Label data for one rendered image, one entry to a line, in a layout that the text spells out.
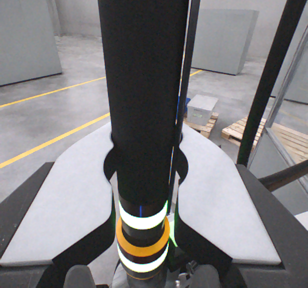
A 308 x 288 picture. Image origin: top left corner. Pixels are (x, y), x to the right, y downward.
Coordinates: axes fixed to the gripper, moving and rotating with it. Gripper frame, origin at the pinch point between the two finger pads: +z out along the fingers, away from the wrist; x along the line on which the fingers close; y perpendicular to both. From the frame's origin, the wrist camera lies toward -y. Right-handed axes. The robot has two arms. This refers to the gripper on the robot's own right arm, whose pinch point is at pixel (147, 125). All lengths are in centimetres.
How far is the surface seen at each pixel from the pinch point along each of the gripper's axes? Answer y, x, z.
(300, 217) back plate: 36, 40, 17
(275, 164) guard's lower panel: 75, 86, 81
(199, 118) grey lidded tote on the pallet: 135, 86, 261
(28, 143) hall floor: 163, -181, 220
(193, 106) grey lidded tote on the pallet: 115, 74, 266
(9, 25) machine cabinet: 23, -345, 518
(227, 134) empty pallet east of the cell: 151, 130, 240
